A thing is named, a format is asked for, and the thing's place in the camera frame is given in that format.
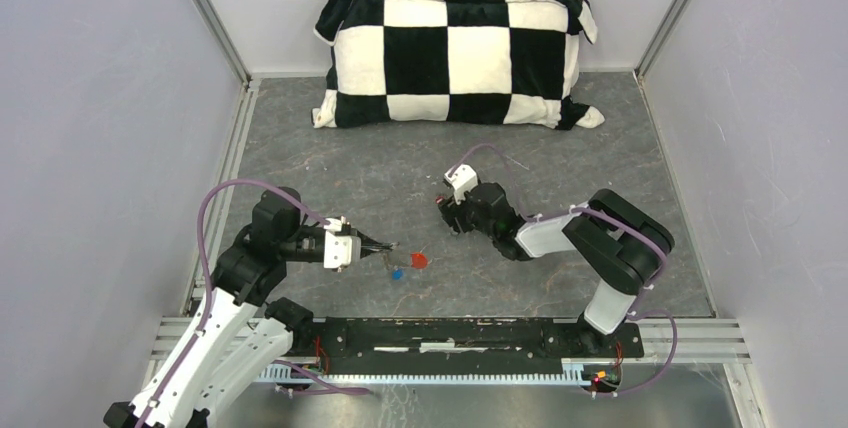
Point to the aluminium corner post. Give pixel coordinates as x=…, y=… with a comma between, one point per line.
x=670, y=19
x=216, y=27

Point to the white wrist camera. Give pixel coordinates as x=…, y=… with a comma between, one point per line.
x=342, y=245
x=461, y=180

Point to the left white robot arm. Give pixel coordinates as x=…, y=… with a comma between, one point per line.
x=236, y=333

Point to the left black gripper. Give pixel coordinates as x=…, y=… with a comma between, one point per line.
x=367, y=242

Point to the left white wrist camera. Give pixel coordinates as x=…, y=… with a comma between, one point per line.
x=342, y=245

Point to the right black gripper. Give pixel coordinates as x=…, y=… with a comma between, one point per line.
x=451, y=210

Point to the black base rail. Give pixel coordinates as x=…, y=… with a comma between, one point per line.
x=453, y=345

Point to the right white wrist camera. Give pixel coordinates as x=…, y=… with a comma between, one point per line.
x=461, y=180

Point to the right aluminium corner post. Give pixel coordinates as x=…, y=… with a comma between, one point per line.
x=670, y=19

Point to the left aluminium corner post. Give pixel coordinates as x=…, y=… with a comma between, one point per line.
x=216, y=27

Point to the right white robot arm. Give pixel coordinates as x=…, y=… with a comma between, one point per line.
x=625, y=247

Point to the white toothed cable duct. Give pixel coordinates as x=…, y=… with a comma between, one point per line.
x=568, y=374

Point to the black and white checkered pillow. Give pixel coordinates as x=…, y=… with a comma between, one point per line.
x=486, y=62

